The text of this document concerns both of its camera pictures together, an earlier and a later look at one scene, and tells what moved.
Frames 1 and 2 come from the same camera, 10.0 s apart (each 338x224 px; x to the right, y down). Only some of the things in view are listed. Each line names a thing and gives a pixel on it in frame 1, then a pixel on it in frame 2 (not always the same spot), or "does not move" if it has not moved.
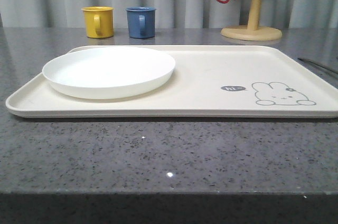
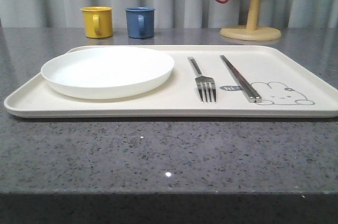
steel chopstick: [318, 65] to [251, 98]
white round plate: [106, 73] does not move
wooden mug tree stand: [252, 32] does not move
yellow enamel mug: [99, 21] does not move
